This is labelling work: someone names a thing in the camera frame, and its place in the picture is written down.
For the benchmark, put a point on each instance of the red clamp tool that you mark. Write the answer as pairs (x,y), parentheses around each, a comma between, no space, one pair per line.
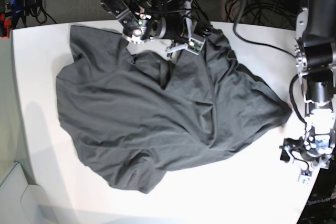
(6,25)

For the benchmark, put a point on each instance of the dark grey t-shirt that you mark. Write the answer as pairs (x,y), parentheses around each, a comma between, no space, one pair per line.
(133,118)

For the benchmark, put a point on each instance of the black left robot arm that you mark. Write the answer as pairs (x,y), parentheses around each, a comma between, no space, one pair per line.
(312,89)

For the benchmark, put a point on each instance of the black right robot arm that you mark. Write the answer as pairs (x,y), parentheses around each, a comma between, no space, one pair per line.
(150,8)

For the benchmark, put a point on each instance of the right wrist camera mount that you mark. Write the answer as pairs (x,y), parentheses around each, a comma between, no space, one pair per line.
(188,39)

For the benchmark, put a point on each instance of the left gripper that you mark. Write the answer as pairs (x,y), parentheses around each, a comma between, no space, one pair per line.
(314,150)

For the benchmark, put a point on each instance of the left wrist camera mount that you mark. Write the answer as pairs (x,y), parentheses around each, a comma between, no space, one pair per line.
(305,174)

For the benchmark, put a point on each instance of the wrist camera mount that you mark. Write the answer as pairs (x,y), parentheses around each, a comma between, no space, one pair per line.
(188,39)
(305,174)

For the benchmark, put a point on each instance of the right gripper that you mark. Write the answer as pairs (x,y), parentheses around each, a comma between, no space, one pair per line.
(139,31)

